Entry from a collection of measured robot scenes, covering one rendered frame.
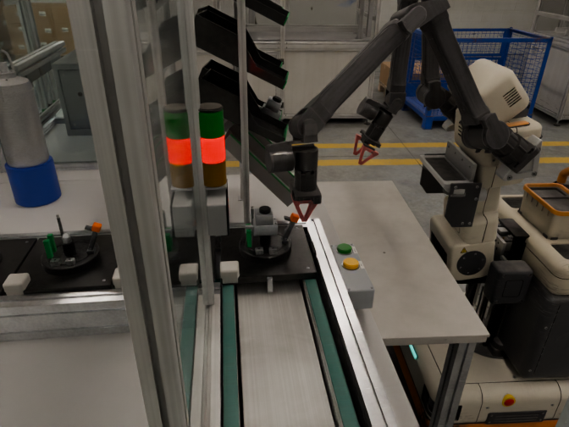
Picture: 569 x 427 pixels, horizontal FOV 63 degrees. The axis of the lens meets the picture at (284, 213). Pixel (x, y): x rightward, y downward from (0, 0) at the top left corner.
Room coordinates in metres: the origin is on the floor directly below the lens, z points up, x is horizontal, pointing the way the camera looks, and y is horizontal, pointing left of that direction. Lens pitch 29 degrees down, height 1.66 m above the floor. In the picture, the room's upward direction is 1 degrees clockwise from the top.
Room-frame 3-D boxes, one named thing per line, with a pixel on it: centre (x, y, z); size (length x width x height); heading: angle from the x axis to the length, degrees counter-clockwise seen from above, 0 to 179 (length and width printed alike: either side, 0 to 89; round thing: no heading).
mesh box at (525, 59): (5.53, -2.13, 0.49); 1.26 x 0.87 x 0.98; 96
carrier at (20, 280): (0.99, 0.55, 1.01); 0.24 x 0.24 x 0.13; 7
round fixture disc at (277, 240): (1.05, 0.05, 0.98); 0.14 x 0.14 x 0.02
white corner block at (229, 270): (0.94, 0.13, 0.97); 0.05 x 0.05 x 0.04; 7
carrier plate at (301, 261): (1.05, 0.05, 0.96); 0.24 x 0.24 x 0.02; 7
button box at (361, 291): (0.99, -0.17, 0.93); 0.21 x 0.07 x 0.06; 7
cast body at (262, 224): (1.05, 0.06, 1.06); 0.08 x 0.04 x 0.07; 98
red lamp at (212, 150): (0.85, 0.14, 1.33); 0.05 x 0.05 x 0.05
